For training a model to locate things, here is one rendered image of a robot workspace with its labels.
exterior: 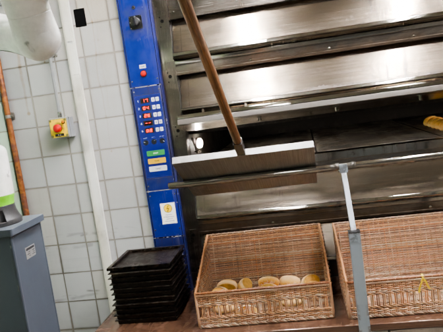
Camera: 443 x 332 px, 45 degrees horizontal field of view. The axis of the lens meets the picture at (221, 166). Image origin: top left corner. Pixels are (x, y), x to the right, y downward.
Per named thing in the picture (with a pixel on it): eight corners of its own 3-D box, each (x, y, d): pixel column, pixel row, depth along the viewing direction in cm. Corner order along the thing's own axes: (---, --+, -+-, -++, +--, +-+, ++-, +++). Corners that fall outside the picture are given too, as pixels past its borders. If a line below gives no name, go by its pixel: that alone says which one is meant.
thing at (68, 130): (57, 138, 267) (53, 118, 266) (76, 136, 266) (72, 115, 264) (50, 139, 260) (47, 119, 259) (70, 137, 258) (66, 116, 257)
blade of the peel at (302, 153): (314, 147, 200) (313, 140, 201) (171, 164, 208) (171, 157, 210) (317, 182, 232) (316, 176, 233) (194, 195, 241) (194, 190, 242)
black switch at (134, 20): (130, 29, 251) (126, 6, 250) (143, 27, 250) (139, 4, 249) (128, 29, 248) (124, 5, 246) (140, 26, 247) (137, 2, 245)
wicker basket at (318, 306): (212, 287, 264) (204, 233, 261) (327, 276, 257) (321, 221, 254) (196, 331, 216) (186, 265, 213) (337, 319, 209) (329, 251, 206)
